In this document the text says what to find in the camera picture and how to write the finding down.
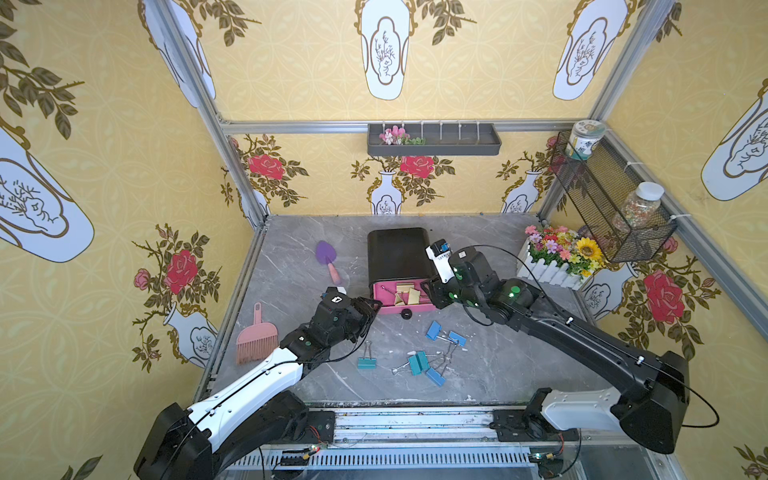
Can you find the teal binder clip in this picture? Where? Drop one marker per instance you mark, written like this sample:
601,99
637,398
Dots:
412,364
367,361
423,360

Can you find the blue binder clip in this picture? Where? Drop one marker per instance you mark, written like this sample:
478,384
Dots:
436,368
456,338
433,331

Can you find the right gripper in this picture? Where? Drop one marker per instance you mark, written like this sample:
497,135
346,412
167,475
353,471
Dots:
437,288

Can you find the flower planter white fence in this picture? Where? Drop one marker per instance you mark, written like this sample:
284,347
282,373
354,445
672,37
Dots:
559,256

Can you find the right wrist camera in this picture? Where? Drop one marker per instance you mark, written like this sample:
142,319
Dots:
439,254

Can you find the jar with patterned lid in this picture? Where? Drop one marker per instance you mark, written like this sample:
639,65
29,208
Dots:
584,137

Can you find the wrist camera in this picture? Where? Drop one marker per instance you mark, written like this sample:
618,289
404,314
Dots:
439,254
333,290

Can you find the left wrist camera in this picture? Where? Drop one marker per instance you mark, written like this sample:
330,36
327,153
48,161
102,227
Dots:
333,290

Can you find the blue binder clip lower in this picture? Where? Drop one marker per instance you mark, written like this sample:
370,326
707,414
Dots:
436,368

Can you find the purple pink toy shovel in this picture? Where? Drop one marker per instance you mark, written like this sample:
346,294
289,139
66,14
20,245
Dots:
326,254

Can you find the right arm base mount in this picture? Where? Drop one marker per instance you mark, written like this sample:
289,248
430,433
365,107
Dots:
517,425

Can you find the grey wall shelf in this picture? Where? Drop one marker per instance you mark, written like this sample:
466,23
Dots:
442,138

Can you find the teal binder clip left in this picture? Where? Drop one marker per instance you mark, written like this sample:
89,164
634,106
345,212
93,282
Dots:
367,361

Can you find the small pink flowers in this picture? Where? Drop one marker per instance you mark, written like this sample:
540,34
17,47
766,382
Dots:
398,136

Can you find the blue binder clip right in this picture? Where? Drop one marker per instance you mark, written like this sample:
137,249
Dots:
456,338

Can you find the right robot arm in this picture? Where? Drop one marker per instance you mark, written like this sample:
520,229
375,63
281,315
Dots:
649,394

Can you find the blue binder clip upper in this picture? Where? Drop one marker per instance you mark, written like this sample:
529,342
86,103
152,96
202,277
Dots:
433,331

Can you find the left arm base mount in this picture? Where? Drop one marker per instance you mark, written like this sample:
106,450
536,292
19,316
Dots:
316,426

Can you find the teal binder clip right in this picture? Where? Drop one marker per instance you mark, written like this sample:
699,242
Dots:
423,360

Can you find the pink drawer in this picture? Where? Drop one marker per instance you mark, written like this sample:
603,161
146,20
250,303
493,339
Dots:
398,306

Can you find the black drawer cabinet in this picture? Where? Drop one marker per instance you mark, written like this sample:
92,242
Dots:
398,254

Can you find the teal binder clip middle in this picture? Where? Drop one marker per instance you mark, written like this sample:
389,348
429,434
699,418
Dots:
412,364

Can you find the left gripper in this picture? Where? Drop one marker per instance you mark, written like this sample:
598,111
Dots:
358,308

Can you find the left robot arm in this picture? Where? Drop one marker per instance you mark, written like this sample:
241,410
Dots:
201,441

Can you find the pink hand broom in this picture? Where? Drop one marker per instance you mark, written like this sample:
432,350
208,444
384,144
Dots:
257,341

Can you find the black wire basket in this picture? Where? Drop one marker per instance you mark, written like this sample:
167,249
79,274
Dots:
597,188

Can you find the clear jar white lid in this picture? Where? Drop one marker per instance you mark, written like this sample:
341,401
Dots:
639,206

